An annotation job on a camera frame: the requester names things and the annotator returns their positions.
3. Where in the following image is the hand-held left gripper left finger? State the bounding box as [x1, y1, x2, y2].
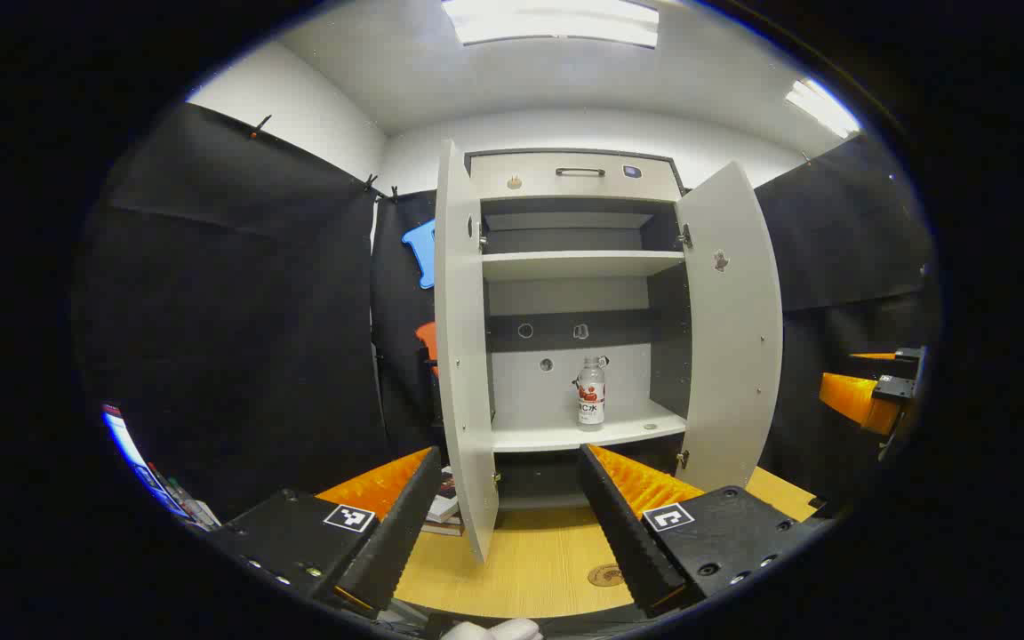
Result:
[210, 446, 444, 619]

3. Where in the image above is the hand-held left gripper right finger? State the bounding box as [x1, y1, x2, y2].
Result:
[577, 443, 820, 619]

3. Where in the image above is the grey cabinet door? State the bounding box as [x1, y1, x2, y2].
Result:
[674, 160, 784, 492]
[435, 140, 500, 565]

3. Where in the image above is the clear plastic bottle red label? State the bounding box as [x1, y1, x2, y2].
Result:
[576, 356, 609, 428]

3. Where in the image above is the grey cabinet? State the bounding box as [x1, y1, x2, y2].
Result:
[463, 148, 691, 512]

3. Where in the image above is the grey cabinet shelf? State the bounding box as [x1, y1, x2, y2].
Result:
[481, 250, 686, 283]

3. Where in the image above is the grey cabinet drawer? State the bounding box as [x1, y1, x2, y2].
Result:
[469, 153, 684, 203]

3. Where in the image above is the stack of books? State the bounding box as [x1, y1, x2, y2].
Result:
[423, 467, 467, 537]

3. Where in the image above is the small ceiling light panel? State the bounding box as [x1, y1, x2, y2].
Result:
[785, 78, 861, 139]

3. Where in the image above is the black backdrop cloth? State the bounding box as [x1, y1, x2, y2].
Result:
[72, 100, 940, 525]

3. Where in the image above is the lit display screen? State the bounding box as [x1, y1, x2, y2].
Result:
[103, 404, 193, 521]

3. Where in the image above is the large ceiling light panel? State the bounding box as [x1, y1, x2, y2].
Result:
[441, 0, 660, 48]

